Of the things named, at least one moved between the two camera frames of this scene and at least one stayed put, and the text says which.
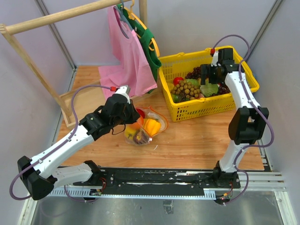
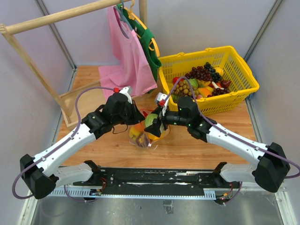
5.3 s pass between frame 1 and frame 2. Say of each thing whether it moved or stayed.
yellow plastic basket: stayed
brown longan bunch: stayed
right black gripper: moved
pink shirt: stayed
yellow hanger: stayed
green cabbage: moved
